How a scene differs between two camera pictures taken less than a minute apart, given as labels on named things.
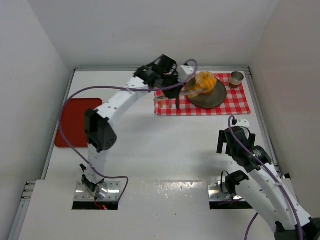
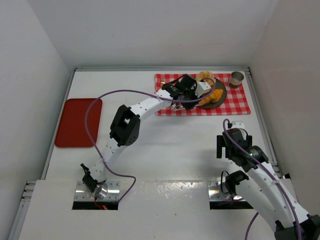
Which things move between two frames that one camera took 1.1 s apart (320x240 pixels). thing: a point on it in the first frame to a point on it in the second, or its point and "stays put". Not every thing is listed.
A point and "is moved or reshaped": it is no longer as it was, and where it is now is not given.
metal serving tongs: [184, 93] is moved or reshaped
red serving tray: [74, 127] stays put
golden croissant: [207, 84] is moved or reshaped
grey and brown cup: [236, 79] stays put
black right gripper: [227, 140] stays put
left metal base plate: [112, 190] stays put
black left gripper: [172, 92] to [188, 100]
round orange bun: [205, 78] stays put
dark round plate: [211, 100] stays put
